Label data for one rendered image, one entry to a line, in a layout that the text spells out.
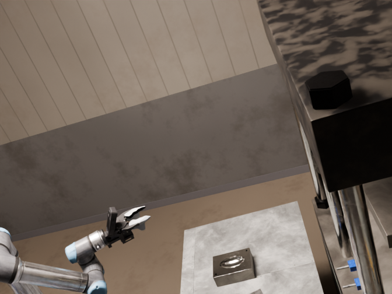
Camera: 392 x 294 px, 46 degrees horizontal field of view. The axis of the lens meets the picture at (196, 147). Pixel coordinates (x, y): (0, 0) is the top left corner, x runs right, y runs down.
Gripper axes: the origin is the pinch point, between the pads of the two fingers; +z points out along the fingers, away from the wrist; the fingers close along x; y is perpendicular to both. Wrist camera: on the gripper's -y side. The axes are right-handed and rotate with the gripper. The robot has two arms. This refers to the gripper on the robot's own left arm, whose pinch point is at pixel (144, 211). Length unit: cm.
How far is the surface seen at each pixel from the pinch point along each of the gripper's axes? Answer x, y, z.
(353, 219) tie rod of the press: 80, -33, 45
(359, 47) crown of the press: 56, -63, 68
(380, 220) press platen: 74, -19, 57
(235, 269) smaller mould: 2, 59, 27
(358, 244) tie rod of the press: 81, -24, 45
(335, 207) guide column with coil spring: 20, 33, 76
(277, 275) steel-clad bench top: 13, 64, 44
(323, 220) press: -6, 68, 83
